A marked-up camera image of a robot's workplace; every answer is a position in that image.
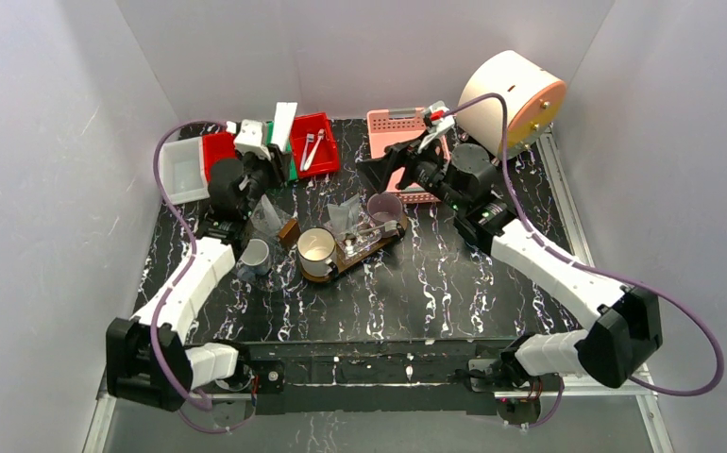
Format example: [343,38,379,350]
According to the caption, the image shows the white plastic bin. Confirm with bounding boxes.
[159,137,209,206]

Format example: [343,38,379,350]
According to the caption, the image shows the black cap toothpaste tube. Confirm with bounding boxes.
[340,194,362,228]

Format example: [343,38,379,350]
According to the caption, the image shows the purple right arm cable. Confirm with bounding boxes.
[438,92,726,429]

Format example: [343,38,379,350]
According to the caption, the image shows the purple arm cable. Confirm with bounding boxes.
[438,92,726,429]
[152,120,240,436]

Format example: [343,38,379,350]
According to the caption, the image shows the green plastic bin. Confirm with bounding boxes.
[266,121,297,181]

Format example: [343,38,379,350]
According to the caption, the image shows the pink perforated basket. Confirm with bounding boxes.
[367,108,451,204]

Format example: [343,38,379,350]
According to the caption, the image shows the orange cap toothpaste tube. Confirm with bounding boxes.
[327,203,350,237]

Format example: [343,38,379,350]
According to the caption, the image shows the brown oval wooden tray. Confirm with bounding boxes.
[298,218,408,283]

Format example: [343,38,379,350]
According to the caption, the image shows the right red plastic bin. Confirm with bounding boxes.
[290,112,340,179]

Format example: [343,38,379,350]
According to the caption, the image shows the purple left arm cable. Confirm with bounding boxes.
[152,120,240,436]

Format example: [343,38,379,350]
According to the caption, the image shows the white toothbrush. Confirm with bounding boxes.
[299,133,315,171]
[303,129,326,172]

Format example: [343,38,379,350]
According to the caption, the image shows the beige toothbrush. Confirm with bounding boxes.
[345,221,403,241]

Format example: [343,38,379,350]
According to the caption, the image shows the clear holder with round holes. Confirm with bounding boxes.
[251,195,292,237]

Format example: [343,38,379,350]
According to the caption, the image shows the brown wooden holder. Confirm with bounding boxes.
[278,218,301,250]

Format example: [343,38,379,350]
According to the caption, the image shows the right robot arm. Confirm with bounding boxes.
[357,141,662,389]

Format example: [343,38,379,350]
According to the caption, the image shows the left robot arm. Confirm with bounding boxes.
[106,144,293,411]

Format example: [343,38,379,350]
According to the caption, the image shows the purple mug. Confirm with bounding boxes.
[366,193,404,231]

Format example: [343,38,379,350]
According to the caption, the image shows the pink cap toothpaste tube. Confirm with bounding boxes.
[272,102,297,153]

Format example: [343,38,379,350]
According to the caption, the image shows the left red plastic bin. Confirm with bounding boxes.
[201,131,237,182]

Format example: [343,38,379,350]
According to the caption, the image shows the white ribbed mug black rim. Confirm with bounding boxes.
[296,227,337,277]

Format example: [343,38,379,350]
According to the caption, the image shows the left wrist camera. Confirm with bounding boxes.
[226,119,271,160]

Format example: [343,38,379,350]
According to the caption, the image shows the white cylindrical appliance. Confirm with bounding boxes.
[456,50,567,159]

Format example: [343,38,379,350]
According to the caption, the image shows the blue cap toothpaste tube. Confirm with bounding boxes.
[254,195,281,236]

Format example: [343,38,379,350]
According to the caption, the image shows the clear textured square holder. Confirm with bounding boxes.
[323,214,381,261]

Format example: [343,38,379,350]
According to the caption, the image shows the red plastic bin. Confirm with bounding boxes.
[201,131,237,182]
[290,112,340,179]

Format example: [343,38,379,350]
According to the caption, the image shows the grey mug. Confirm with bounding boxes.
[236,238,272,281]

